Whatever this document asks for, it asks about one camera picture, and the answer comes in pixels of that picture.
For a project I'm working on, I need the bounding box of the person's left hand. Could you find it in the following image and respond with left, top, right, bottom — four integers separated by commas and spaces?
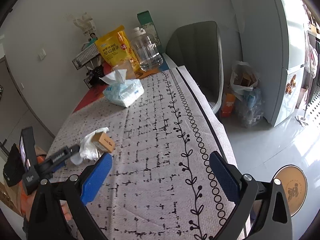
61, 202, 72, 222

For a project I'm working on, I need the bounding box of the white plastic bag with boxes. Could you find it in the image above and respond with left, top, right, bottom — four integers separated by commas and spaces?
230, 61, 259, 95

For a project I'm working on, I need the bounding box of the clear plastic jar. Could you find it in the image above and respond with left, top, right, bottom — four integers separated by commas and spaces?
130, 27, 163, 72

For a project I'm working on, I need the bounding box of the green carton box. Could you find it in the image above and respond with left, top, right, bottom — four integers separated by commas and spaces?
137, 10, 164, 54

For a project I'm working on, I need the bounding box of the tissue pack blue white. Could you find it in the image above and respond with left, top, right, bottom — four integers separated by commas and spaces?
100, 69, 144, 108

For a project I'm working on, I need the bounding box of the round trash bin brown lid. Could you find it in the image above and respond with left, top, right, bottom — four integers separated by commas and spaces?
272, 164, 308, 217

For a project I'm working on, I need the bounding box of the patterned grey tablecloth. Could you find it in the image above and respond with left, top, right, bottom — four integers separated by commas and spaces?
49, 67, 236, 239

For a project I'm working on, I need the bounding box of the small brown cardboard box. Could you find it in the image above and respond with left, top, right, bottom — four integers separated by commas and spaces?
91, 132, 115, 153

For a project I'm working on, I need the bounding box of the white tissue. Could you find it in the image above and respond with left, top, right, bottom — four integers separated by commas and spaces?
71, 127, 109, 165

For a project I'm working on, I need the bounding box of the white refrigerator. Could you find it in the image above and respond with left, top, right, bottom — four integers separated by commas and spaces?
231, 0, 306, 126

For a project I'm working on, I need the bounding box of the grey chair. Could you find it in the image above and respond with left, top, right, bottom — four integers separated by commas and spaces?
166, 21, 223, 113

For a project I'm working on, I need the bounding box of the pack of water bottles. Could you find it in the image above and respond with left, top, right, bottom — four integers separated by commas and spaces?
235, 87, 264, 128

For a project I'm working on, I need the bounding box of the yellow snack bag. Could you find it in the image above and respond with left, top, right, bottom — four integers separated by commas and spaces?
95, 25, 140, 73

